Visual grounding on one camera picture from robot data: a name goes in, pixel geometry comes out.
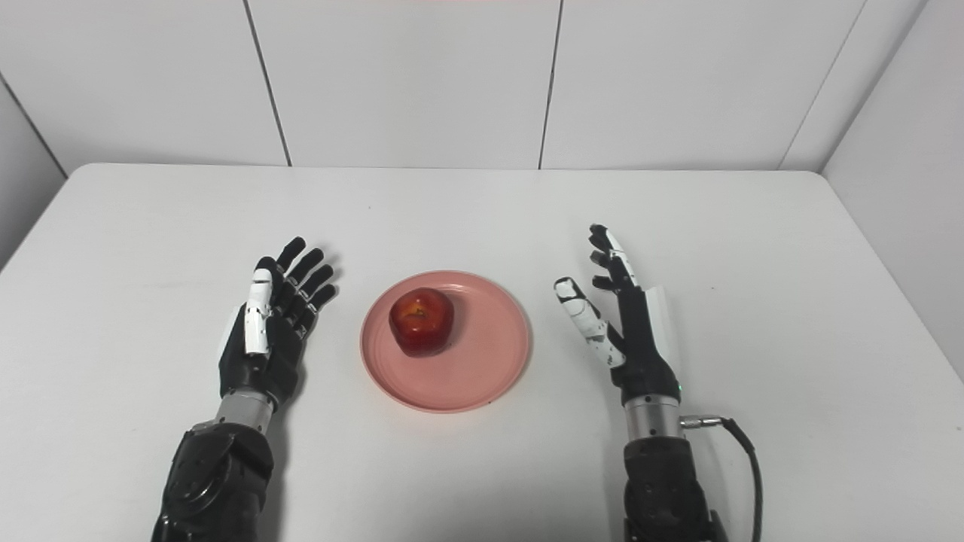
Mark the pink round plate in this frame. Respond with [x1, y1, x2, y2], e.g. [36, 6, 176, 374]
[360, 270, 532, 414]

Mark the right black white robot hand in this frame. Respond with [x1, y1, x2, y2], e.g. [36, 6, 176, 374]
[554, 224, 683, 408]

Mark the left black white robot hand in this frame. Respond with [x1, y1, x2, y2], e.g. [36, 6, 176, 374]
[218, 236, 338, 413]

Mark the red apple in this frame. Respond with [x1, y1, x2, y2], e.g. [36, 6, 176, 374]
[389, 288, 456, 358]

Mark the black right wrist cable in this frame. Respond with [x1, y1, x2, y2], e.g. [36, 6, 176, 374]
[680, 415, 764, 542]

